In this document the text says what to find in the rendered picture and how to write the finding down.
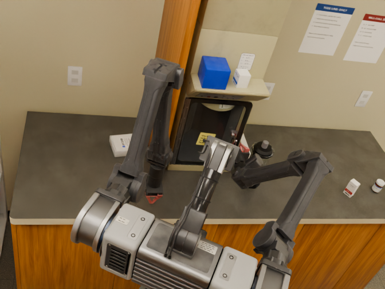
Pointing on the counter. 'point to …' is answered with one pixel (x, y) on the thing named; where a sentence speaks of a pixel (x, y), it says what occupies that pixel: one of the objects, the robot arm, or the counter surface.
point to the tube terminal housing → (249, 47)
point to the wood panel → (176, 39)
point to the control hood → (259, 90)
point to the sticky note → (203, 137)
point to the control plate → (219, 96)
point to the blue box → (213, 73)
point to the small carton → (241, 78)
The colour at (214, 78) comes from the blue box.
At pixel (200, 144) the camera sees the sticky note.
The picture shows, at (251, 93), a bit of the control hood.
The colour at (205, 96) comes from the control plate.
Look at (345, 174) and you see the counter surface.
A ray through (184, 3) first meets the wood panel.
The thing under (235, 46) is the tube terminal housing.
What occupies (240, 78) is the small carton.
